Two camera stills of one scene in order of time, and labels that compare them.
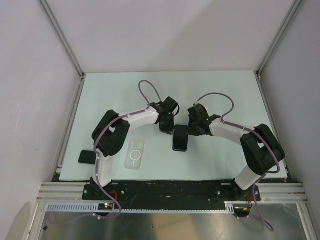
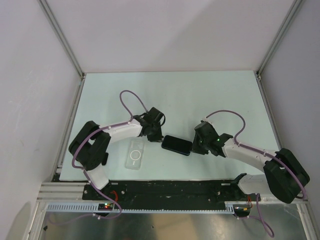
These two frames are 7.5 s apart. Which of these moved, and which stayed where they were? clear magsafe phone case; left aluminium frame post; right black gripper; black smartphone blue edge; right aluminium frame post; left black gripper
Moved: black smartphone blue edge; right black gripper; left black gripper
Stayed: clear magsafe phone case; right aluminium frame post; left aluminium frame post
